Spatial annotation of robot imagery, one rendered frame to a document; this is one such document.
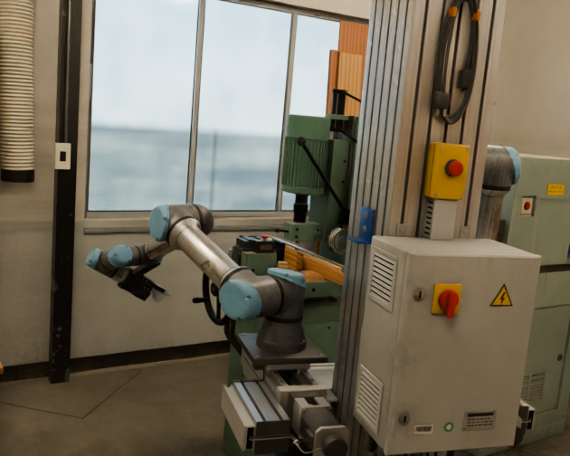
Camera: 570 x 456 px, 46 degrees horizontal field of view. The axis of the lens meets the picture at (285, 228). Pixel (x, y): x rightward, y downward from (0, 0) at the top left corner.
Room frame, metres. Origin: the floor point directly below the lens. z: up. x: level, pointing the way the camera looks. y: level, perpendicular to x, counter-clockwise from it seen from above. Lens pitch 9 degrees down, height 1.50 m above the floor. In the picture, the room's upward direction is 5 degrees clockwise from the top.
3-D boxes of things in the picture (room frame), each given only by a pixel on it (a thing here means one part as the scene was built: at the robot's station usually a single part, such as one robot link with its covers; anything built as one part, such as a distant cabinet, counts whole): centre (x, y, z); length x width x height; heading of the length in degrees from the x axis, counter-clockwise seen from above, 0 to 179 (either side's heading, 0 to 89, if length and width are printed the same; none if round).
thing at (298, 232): (2.75, -0.07, 1.03); 0.14 x 0.07 x 0.09; 120
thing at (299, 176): (2.74, -0.06, 1.35); 0.18 x 0.18 x 0.31
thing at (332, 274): (2.69, -0.09, 0.92); 0.62 x 0.02 x 0.04; 30
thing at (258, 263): (2.66, 0.11, 0.92); 0.15 x 0.13 x 0.09; 30
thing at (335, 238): (2.70, -0.23, 1.02); 0.12 x 0.03 x 0.12; 120
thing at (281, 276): (1.95, -0.01, 0.98); 0.13 x 0.12 x 0.14; 135
